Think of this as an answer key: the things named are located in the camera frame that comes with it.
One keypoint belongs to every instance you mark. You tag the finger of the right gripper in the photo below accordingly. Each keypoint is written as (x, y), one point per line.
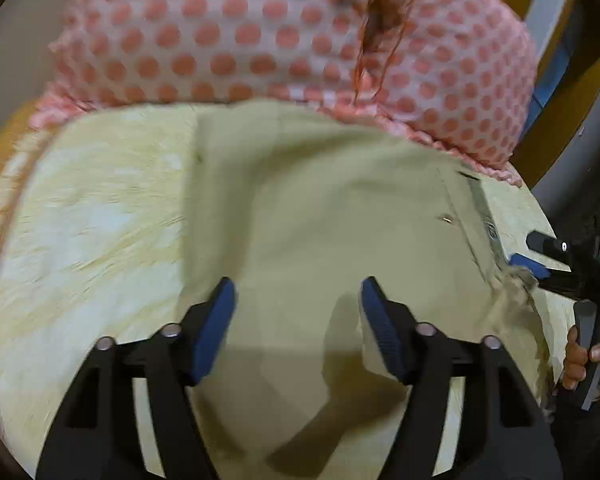
(556, 249)
(559, 282)

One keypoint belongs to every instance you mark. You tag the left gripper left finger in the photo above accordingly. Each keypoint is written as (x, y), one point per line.
(127, 413)

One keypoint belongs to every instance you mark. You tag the yellow floral bed sheet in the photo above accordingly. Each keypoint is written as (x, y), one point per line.
(94, 248)

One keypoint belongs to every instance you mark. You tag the right hand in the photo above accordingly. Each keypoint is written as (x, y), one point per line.
(576, 359)

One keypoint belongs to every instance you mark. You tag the wooden door frame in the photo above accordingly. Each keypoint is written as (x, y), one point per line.
(567, 38)

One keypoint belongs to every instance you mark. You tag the right polka dot pillow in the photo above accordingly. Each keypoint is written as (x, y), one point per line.
(455, 75)

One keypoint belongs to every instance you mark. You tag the polka dot pillow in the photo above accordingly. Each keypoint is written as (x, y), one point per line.
(125, 52)
(455, 75)

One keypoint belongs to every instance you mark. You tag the khaki pants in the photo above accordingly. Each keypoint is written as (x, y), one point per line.
(297, 209)

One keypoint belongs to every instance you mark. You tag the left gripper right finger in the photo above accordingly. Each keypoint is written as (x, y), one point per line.
(469, 415)

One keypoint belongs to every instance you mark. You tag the left polka dot pillow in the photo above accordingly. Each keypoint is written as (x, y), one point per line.
(125, 52)

